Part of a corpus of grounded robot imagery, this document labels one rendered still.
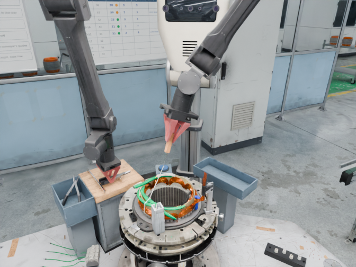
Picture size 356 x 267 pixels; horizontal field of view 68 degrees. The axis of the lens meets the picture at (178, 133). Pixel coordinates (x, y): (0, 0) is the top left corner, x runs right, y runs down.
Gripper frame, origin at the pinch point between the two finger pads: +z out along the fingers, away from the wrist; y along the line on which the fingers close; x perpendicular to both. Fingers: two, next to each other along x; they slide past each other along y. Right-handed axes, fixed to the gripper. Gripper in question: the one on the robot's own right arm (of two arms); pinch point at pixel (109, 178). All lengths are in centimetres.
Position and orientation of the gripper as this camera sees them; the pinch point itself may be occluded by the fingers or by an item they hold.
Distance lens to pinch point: 105.8
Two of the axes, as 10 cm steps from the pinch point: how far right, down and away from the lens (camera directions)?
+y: 6.0, 3.6, -7.1
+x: 8.0, -2.7, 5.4
